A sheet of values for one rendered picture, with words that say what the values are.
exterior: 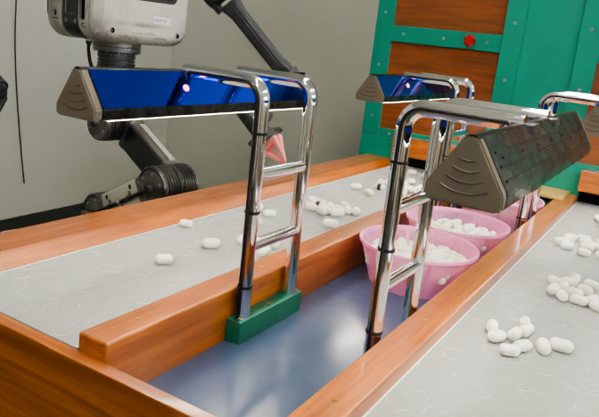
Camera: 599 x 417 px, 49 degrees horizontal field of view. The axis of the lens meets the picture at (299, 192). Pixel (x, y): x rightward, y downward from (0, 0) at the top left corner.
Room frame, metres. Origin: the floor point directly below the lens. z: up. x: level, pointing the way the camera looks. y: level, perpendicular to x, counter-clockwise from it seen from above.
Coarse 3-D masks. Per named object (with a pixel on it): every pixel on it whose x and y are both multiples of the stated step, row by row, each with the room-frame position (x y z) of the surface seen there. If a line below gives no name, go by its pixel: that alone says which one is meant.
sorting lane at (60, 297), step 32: (320, 192) 1.90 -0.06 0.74; (352, 192) 1.95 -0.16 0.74; (384, 192) 2.00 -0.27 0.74; (224, 224) 1.47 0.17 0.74; (288, 224) 1.53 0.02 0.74; (320, 224) 1.56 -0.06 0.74; (64, 256) 1.15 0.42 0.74; (96, 256) 1.17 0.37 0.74; (128, 256) 1.19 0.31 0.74; (192, 256) 1.23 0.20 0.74; (224, 256) 1.25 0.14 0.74; (256, 256) 1.27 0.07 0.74; (0, 288) 0.98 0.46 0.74; (32, 288) 0.99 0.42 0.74; (64, 288) 1.00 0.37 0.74; (96, 288) 1.02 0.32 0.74; (128, 288) 1.03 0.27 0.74; (160, 288) 1.05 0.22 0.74; (32, 320) 0.88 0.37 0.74; (64, 320) 0.89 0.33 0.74; (96, 320) 0.90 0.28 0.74
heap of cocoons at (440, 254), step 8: (376, 240) 1.46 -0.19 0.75; (400, 240) 1.50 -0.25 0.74; (400, 248) 1.44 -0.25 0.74; (408, 248) 1.44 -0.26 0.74; (432, 248) 1.47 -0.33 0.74; (440, 248) 1.47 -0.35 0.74; (448, 248) 1.47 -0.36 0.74; (408, 256) 1.38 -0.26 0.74; (432, 256) 1.39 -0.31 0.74; (440, 256) 1.41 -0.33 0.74; (448, 256) 1.41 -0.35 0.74; (456, 256) 1.43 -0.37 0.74; (368, 264) 1.37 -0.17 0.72; (440, 280) 1.29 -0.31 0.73
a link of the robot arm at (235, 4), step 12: (204, 0) 2.22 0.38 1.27; (240, 0) 2.25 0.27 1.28; (228, 12) 2.23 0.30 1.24; (240, 12) 2.22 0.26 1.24; (240, 24) 2.23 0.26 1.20; (252, 24) 2.24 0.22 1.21; (252, 36) 2.24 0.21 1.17; (264, 36) 2.26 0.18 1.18; (264, 48) 2.25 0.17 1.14; (276, 60) 2.25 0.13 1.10
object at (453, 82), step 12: (408, 72) 1.94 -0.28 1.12; (444, 84) 1.88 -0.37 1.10; (456, 84) 1.86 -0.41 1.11; (468, 84) 1.99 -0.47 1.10; (456, 96) 1.86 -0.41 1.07; (468, 96) 1.99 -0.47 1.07; (456, 132) 1.91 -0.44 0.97; (468, 132) 2.00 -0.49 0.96; (444, 144) 1.86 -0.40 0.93; (444, 156) 1.86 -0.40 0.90; (444, 216) 1.90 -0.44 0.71; (456, 216) 2.01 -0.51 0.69
